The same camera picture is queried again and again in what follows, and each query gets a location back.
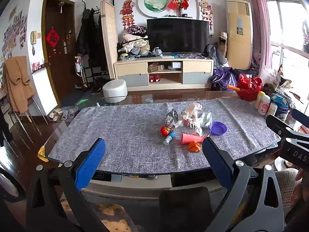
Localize pink curtain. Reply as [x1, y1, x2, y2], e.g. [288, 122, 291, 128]
[245, 0, 273, 78]

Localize red flags and flowers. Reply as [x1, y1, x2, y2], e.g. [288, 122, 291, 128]
[167, 0, 190, 18]

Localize dark hanging coats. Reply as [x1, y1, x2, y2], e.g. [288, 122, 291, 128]
[77, 8, 107, 71]

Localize beige and grey TV cabinet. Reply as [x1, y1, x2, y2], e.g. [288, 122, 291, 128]
[113, 57, 214, 92]

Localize purple plastic bowl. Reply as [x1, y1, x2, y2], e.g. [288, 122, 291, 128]
[210, 121, 228, 136]

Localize purple bag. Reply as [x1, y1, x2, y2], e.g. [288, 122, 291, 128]
[211, 67, 240, 91]

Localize brown coat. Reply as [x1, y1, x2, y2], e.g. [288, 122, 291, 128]
[2, 56, 37, 114]

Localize beige woven chair seat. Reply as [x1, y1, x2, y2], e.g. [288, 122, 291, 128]
[273, 169, 300, 219]

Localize wall photo collage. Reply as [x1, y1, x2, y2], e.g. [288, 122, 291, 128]
[2, 10, 28, 56]

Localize small white bottle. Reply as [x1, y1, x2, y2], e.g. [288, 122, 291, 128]
[267, 102, 278, 118]

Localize red fish hanging ornament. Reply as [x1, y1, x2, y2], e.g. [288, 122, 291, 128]
[120, 0, 136, 31]

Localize beige standing air conditioner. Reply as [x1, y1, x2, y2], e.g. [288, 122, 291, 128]
[226, 0, 253, 70]

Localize pale slippers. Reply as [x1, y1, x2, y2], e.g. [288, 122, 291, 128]
[48, 108, 79, 122]

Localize white board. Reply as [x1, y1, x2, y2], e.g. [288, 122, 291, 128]
[32, 67, 59, 113]

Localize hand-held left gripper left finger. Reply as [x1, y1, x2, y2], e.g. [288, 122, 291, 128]
[26, 138, 109, 232]

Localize yellow table corner guard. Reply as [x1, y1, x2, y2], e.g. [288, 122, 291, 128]
[37, 145, 50, 162]

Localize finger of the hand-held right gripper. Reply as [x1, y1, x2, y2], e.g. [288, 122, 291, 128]
[292, 108, 309, 126]
[266, 114, 300, 141]

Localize metal frame chair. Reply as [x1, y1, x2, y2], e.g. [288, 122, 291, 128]
[7, 95, 49, 144]

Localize red plastic basket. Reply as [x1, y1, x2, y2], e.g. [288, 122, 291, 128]
[237, 73, 263, 102]

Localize white round stool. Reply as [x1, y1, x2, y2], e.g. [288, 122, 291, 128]
[102, 78, 128, 103]

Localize white tissue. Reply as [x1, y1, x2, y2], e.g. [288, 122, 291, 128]
[186, 102, 203, 116]

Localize patterned floor rug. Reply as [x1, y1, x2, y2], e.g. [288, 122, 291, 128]
[60, 197, 137, 232]

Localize stacked cardboard boxes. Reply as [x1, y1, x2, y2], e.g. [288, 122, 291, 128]
[218, 32, 229, 59]

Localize red and white snack bag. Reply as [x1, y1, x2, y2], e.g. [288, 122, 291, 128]
[182, 112, 197, 127]

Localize black waste bin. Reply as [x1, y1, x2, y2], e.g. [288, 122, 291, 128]
[159, 187, 213, 232]

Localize red diamond door decoration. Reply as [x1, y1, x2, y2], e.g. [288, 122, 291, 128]
[45, 28, 60, 44]

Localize beige folding screen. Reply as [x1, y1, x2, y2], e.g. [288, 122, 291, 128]
[101, 0, 119, 79]

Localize grey woven table mat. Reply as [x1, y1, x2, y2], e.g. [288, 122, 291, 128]
[48, 96, 282, 174]

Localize pile of clothes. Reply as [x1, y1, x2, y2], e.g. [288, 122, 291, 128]
[117, 25, 152, 56]

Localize blue round tin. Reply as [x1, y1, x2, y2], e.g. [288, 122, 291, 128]
[270, 93, 290, 122]

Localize pink ridged cone cup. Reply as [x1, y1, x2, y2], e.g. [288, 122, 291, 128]
[181, 133, 208, 146]

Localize hanging ornament with dolls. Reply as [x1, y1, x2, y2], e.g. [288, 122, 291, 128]
[199, 0, 214, 31]

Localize small blue bottle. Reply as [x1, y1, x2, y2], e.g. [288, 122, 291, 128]
[163, 132, 176, 146]

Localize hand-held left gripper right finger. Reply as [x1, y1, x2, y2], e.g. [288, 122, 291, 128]
[202, 136, 285, 232]

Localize black television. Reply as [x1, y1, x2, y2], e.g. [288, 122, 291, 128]
[146, 18, 210, 54]

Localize cream bottle with yellow cap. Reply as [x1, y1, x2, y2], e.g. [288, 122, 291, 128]
[255, 91, 266, 108]

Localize silver foil wrapper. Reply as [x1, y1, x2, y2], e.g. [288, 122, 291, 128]
[165, 108, 179, 127]

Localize round green wall art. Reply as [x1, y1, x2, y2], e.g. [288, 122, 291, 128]
[138, 0, 170, 18]

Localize black garment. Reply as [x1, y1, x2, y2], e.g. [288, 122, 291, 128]
[0, 111, 11, 148]

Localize dark brown door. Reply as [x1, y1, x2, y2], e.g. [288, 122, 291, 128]
[41, 0, 84, 107]

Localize person's right hand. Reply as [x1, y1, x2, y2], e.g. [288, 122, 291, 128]
[291, 167, 309, 207]

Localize grey cloth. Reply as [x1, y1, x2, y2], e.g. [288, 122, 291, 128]
[206, 44, 229, 70]

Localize white bottle with pink label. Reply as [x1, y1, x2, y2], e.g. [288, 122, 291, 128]
[257, 94, 271, 115]

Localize orange wrapper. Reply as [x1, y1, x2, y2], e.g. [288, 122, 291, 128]
[187, 141, 204, 152]

